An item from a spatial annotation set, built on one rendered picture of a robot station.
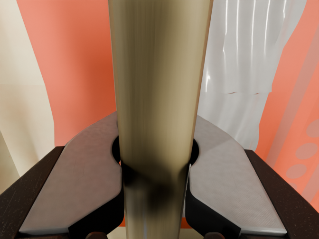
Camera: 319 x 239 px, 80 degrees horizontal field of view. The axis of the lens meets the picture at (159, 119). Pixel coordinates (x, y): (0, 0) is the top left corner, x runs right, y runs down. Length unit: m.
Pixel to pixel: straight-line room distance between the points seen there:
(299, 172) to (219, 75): 0.16
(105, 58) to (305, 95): 0.18
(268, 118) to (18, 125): 0.24
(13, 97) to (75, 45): 0.08
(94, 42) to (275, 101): 0.17
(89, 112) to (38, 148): 0.07
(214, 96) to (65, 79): 0.13
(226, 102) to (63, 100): 0.15
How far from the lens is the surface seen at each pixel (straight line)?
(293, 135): 0.24
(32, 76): 0.20
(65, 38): 0.18
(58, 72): 0.19
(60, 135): 0.22
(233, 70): 0.18
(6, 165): 0.26
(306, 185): 0.30
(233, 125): 0.20
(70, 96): 0.19
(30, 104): 0.21
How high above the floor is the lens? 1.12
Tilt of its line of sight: 61 degrees down
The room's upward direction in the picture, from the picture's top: 178 degrees clockwise
